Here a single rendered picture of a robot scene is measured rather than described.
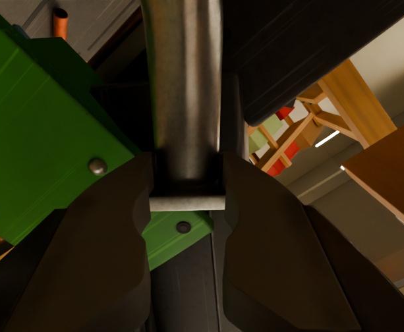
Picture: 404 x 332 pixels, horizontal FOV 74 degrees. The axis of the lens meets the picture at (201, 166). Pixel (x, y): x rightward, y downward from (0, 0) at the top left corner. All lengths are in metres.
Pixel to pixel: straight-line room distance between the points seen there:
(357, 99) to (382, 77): 8.90
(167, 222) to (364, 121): 0.85
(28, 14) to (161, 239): 0.46
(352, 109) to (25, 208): 0.89
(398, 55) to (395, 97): 1.20
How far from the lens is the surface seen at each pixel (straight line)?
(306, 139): 4.08
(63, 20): 0.58
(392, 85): 9.97
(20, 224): 0.21
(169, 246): 0.19
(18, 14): 0.56
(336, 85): 0.93
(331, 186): 7.71
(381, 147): 0.72
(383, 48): 9.86
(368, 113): 0.97
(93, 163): 0.16
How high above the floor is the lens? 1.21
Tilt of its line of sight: 6 degrees up
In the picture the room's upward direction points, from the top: 141 degrees clockwise
